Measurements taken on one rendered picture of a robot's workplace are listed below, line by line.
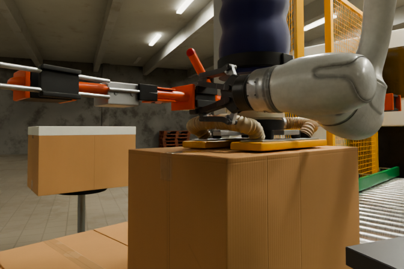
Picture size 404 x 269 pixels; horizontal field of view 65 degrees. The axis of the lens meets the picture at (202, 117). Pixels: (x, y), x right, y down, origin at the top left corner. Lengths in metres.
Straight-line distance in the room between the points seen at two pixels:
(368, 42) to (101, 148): 1.75
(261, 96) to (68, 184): 1.68
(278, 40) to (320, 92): 0.43
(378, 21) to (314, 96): 0.24
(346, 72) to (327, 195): 0.51
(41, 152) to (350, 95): 1.79
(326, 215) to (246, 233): 0.33
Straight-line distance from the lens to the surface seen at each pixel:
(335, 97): 0.53
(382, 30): 0.72
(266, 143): 0.78
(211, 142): 0.91
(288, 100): 0.56
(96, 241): 1.47
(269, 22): 0.94
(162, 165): 0.81
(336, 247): 1.05
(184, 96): 0.74
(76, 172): 2.12
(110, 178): 2.19
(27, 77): 0.59
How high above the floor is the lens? 1.00
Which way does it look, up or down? 2 degrees up
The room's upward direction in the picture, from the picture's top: straight up
